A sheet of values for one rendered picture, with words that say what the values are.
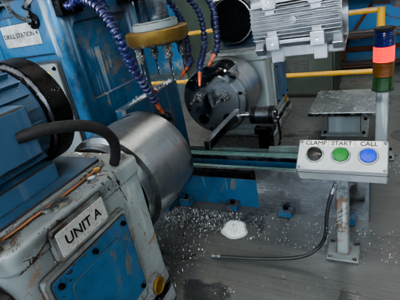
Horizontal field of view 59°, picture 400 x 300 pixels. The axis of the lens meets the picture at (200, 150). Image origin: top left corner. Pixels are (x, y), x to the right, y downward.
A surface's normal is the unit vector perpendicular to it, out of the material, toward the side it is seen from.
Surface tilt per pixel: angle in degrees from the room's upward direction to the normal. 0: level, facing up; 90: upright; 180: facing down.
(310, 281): 0
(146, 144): 43
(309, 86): 90
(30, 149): 90
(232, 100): 90
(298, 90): 90
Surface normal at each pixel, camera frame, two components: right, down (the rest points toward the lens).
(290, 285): -0.18, -0.89
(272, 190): -0.42, 0.44
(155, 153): 0.66, -0.44
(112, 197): 0.89, 0.03
